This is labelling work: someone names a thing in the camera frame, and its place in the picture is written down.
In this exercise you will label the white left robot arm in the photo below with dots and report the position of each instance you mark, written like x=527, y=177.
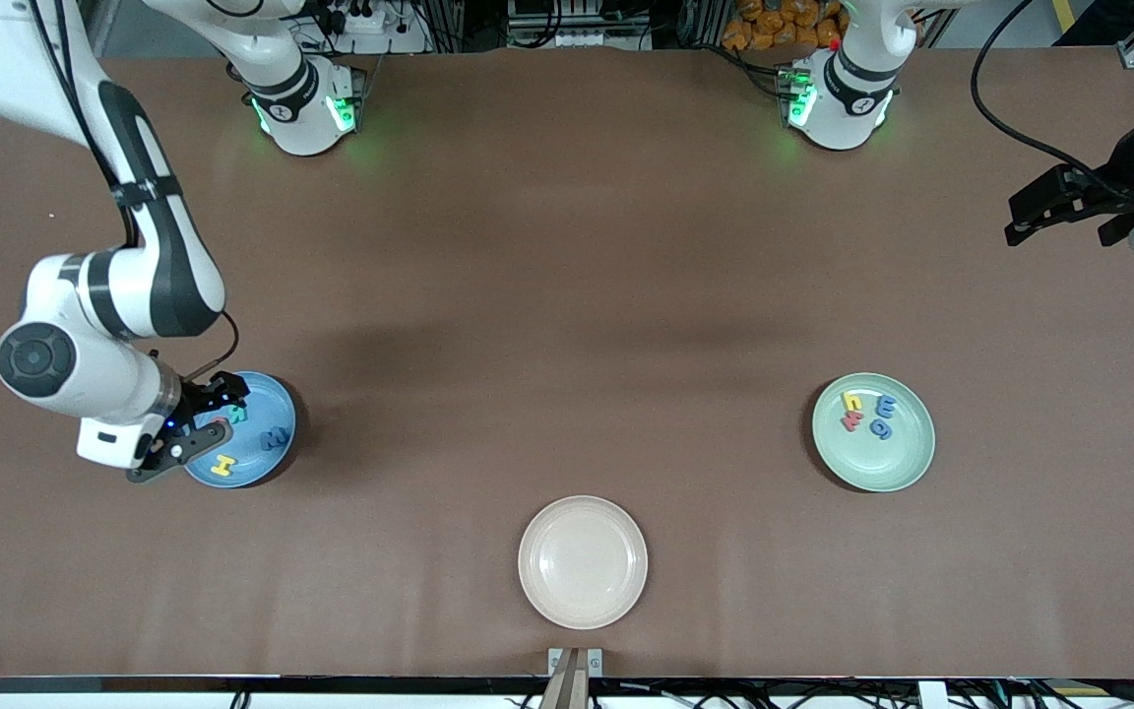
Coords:
x=848, y=98

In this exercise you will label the beige plate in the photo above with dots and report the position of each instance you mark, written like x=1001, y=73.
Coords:
x=582, y=561

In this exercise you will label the yellow foam lowercase letter h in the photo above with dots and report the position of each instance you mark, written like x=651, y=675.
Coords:
x=846, y=401

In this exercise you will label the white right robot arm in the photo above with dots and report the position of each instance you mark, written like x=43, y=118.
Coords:
x=85, y=379

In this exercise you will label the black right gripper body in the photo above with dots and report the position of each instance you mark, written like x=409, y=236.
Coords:
x=198, y=398

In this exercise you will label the blue plate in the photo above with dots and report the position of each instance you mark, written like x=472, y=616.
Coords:
x=262, y=473

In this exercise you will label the yellow foam uppercase letter H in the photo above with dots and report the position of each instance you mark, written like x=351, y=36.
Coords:
x=222, y=466

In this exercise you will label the black table edge rail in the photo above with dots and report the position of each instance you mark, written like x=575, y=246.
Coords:
x=232, y=684

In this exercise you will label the blue foam letter g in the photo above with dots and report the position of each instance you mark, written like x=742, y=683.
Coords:
x=874, y=427

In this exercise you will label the blue foam letter E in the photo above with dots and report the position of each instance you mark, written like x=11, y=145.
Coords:
x=887, y=405

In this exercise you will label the green plate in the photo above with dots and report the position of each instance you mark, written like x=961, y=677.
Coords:
x=872, y=468

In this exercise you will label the white power strip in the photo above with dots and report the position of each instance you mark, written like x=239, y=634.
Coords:
x=370, y=25

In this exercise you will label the blue foam letter W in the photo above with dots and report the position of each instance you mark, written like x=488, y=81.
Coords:
x=275, y=439

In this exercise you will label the metal table clamp bracket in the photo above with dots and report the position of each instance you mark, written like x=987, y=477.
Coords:
x=575, y=679

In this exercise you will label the red foam letter w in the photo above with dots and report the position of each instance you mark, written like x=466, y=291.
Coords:
x=852, y=421

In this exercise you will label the orange packets pile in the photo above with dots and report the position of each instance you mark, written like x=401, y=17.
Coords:
x=774, y=25

